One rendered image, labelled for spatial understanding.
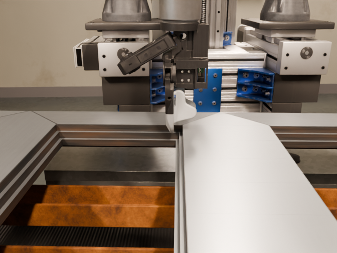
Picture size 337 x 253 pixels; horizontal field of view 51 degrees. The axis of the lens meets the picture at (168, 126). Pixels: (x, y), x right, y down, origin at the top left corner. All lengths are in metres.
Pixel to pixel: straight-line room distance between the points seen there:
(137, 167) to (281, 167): 0.47
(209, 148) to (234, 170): 0.09
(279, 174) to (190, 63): 0.24
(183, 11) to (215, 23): 0.60
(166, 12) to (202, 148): 0.24
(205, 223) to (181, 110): 0.29
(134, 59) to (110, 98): 0.40
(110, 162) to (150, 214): 0.31
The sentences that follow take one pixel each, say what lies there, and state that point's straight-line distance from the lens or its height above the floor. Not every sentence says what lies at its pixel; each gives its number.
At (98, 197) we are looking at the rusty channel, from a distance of 0.80.
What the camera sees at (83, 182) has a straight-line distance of 0.98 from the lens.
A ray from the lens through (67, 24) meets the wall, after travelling 4.24.
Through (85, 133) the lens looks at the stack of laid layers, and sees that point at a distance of 0.76.
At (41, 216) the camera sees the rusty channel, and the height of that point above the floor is 0.70.
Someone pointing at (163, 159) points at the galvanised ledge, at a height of 0.68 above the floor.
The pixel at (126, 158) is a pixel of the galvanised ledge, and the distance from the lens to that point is 1.02.
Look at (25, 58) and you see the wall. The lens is 4.42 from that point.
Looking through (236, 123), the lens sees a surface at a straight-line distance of 0.77.
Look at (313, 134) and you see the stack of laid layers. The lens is 0.79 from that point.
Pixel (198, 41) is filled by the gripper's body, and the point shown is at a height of 1.03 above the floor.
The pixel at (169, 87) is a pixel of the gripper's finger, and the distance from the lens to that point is 0.64.
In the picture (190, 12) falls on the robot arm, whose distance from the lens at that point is 0.63.
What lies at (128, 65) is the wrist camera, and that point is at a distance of 0.66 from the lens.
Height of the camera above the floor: 1.11
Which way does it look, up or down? 20 degrees down
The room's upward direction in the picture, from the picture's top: straight up
